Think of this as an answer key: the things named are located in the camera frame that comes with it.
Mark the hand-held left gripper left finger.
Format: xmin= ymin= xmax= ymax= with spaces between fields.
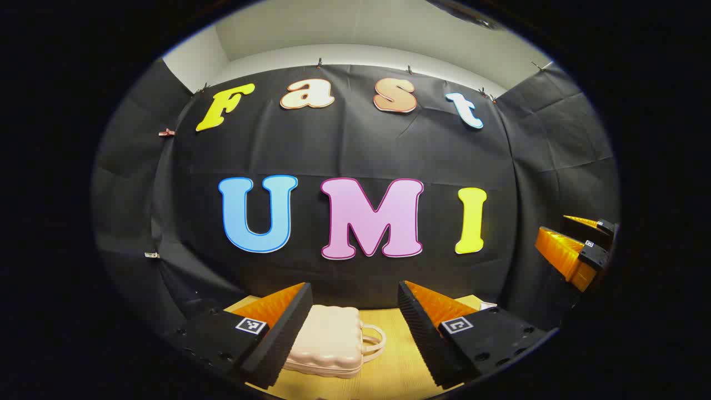
xmin=167 ymin=282 xmax=314 ymax=389

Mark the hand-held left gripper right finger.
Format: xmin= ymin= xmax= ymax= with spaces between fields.
xmin=397 ymin=281 xmax=556 ymax=389

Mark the pink suitcase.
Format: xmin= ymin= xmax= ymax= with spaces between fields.
xmin=282 ymin=304 xmax=387 ymax=379

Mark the black backdrop cloth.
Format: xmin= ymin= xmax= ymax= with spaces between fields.
xmin=92 ymin=58 xmax=620 ymax=339

